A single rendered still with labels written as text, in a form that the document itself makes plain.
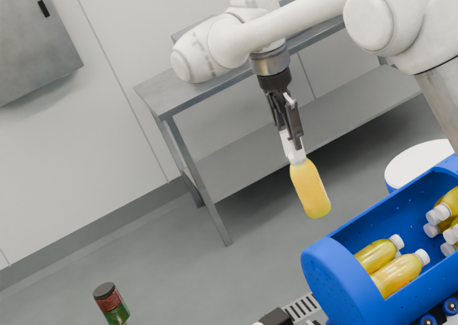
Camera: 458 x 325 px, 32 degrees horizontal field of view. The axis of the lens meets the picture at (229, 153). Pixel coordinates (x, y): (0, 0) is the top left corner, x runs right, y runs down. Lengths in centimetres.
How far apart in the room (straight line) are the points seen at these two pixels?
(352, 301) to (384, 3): 88
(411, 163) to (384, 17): 141
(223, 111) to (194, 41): 368
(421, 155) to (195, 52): 113
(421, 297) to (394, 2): 94
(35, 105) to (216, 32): 351
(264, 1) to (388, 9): 60
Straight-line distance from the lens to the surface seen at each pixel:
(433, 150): 255
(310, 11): 151
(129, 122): 514
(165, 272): 465
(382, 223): 214
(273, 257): 432
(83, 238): 533
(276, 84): 178
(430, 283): 192
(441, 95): 122
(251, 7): 170
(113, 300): 210
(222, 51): 159
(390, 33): 115
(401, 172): 249
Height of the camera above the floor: 224
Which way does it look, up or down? 23 degrees down
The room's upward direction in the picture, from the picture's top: 24 degrees counter-clockwise
